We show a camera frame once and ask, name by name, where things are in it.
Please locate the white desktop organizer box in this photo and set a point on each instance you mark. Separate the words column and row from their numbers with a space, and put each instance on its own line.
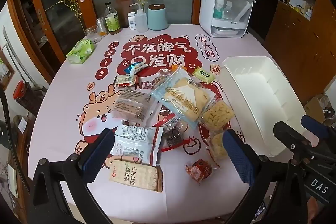
column 210, row 22

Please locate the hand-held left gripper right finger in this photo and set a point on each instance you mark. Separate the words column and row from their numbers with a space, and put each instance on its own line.
column 239, row 158

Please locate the clear plastic bottle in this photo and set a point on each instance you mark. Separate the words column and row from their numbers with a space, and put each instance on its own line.
column 229, row 13

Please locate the teal liquid bottle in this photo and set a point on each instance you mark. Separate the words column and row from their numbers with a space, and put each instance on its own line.
column 219, row 10

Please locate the dark wicker basket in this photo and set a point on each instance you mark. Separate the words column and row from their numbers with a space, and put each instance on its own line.
column 32, row 103

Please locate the white red-edged snack packet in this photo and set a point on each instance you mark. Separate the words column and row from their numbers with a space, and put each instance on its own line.
column 139, row 133
column 136, row 151

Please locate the clear wrapped brown snack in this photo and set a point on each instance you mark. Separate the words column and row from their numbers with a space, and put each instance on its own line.
column 163, row 76

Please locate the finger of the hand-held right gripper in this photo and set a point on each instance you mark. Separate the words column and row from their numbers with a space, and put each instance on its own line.
column 291, row 133
column 315, row 125

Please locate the glass door small gold ornament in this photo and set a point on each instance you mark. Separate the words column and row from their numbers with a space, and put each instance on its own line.
column 52, row 3

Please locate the white pill bottle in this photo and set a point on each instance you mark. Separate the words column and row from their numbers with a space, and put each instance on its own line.
column 132, row 22

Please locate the blue candy packet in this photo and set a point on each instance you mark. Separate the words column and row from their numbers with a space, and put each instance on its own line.
column 134, row 68

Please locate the pale blue canister brown lid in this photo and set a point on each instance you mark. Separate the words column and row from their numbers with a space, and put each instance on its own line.
column 157, row 18

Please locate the small red white snack packet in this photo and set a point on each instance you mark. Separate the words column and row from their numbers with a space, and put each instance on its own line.
column 126, row 81

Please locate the dark dried fruit packet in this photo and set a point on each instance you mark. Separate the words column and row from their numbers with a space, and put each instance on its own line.
column 172, row 134

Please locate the glass bottle green label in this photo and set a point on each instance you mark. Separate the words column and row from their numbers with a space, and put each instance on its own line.
column 112, row 20

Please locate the cardboard box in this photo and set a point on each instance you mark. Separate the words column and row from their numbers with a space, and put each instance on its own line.
column 319, row 108

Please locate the orange red round snack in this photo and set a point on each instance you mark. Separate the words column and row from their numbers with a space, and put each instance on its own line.
column 200, row 170

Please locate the green wet wipes pack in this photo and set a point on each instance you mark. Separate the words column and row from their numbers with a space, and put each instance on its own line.
column 80, row 52

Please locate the light blue bread packet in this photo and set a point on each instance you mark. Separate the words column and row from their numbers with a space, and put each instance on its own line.
column 183, row 99

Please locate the white squeeze wash bottle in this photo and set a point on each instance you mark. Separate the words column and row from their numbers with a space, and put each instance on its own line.
column 141, row 20

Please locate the clear glass cup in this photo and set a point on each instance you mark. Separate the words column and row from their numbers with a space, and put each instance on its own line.
column 92, row 35

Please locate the pink printed tablecloth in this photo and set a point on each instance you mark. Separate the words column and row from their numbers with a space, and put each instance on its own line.
column 78, row 77

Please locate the wooden cabinet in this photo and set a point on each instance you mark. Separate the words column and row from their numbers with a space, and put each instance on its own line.
column 288, row 43

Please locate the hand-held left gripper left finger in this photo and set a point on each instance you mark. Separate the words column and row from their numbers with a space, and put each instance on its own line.
column 97, row 154

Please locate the small green snack packet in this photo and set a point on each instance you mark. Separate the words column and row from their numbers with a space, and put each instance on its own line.
column 203, row 76

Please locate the clear brown cake packet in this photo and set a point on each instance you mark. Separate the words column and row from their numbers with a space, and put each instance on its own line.
column 131, row 107

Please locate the white plastic storage bin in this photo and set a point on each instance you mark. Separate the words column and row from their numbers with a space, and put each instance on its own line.
column 252, row 87

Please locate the yellow crispy noodle packet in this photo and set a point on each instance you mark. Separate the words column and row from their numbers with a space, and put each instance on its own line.
column 218, row 148
column 216, row 114

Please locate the beige cracker packet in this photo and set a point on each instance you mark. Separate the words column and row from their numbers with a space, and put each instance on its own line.
column 136, row 174

